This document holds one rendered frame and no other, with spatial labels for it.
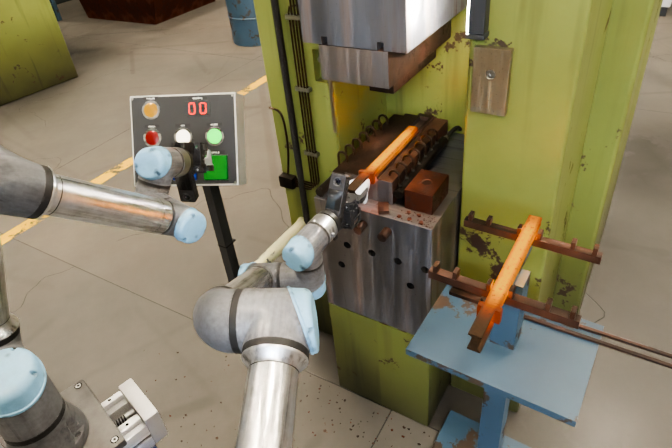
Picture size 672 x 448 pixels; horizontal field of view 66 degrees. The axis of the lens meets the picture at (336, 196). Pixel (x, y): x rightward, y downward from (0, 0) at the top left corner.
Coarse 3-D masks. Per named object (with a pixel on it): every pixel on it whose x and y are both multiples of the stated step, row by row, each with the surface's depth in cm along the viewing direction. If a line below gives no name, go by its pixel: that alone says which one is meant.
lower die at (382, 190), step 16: (384, 128) 176; (400, 128) 173; (368, 144) 167; (384, 144) 164; (352, 160) 160; (368, 160) 157; (400, 160) 155; (416, 160) 158; (352, 176) 152; (384, 176) 149; (368, 192) 152; (384, 192) 149
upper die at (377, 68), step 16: (448, 32) 156; (320, 48) 134; (336, 48) 132; (352, 48) 129; (416, 48) 139; (432, 48) 148; (336, 64) 134; (352, 64) 132; (368, 64) 129; (384, 64) 127; (400, 64) 132; (416, 64) 141; (336, 80) 137; (352, 80) 134; (368, 80) 132; (384, 80) 129
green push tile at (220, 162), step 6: (216, 156) 157; (222, 156) 157; (216, 162) 157; (222, 162) 157; (216, 168) 158; (222, 168) 157; (204, 174) 158; (210, 174) 158; (216, 174) 158; (222, 174) 158
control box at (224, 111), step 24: (144, 96) 160; (168, 96) 159; (192, 96) 158; (216, 96) 157; (240, 96) 160; (144, 120) 160; (168, 120) 159; (192, 120) 158; (216, 120) 157; (240, 120) 160; (144, 144) 161; (168, 144) 160; (216, 144) 158; (240, 144) 160; (240, 168) 160
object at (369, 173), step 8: (408, 128) 168; (416, 128) 168; (400, 136) 164; (408, 136) 164; (392, 144) 160; (400, 144) 160; (384, 152) 157; (392, 152) 156; (376, 160) 153; (384, 160) 153; (368, 168) 150; (376, 168) 150; (360, 176) 146; (368, 176) 146; (352, 184) 143; (360, 184) 143; (352, 192) 142
